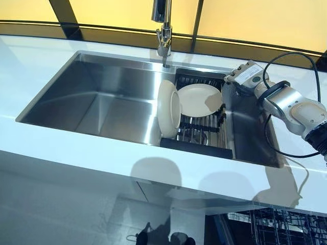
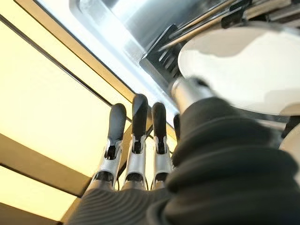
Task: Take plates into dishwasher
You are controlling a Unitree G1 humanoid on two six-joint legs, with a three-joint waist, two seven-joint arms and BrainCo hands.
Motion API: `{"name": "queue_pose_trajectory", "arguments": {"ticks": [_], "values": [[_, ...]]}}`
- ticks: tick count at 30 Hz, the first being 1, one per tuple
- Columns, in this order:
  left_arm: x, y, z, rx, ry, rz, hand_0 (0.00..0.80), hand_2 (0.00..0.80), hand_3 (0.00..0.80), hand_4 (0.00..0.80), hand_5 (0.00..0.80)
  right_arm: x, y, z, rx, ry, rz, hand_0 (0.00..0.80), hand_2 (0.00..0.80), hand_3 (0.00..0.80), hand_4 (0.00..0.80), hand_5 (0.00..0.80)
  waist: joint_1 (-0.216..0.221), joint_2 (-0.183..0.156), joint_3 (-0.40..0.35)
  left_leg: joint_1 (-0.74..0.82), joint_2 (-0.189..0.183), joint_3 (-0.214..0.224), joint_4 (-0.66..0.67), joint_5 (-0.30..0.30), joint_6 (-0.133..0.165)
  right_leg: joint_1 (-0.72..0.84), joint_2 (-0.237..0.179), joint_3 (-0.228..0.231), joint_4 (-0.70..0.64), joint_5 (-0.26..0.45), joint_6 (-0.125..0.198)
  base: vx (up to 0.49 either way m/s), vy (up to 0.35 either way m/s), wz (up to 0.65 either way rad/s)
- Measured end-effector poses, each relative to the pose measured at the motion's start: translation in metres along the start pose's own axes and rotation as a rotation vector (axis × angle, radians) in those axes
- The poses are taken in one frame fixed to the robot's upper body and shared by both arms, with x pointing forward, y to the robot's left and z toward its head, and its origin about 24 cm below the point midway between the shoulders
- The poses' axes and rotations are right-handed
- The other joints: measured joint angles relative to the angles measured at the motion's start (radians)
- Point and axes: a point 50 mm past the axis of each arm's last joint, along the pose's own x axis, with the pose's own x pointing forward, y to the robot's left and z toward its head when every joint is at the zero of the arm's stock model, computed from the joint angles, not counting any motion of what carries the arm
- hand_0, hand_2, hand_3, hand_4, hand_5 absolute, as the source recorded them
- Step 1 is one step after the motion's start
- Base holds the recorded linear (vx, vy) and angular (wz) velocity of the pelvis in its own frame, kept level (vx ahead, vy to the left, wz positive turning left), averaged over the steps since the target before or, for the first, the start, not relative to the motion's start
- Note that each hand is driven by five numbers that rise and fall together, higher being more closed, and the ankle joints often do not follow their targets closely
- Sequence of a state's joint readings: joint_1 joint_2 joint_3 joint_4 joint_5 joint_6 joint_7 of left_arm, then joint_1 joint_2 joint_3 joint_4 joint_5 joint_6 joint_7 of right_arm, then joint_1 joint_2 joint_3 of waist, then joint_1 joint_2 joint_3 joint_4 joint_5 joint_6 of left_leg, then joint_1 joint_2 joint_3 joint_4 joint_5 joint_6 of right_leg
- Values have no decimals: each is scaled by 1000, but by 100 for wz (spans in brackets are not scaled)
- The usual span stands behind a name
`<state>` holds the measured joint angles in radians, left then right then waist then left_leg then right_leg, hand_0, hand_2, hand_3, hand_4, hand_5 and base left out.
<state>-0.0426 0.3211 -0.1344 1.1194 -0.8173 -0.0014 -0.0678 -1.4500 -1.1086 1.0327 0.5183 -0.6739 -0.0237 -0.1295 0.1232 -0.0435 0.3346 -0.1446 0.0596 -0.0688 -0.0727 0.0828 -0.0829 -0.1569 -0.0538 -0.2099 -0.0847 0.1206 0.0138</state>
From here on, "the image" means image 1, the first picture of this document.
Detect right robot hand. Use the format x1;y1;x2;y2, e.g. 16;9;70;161
223;60;270;96

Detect cream round plate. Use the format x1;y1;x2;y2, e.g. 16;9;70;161
157;79;182;140
177;83;223;118

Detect black sink dish rack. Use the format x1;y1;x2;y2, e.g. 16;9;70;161
160;68;233;158

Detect chrome kitchen faucet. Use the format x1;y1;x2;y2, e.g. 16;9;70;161
151;0;173;68

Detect stainless steel sink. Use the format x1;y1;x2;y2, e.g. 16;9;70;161
15;50;284;169

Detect white cabinet door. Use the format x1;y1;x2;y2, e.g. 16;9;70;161
0;150;149;245
136;178;256;245

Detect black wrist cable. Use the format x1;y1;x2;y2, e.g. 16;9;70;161
262;52;321;158

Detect dishwasher wire rack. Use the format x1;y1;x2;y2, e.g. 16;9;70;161
227;208;327;245

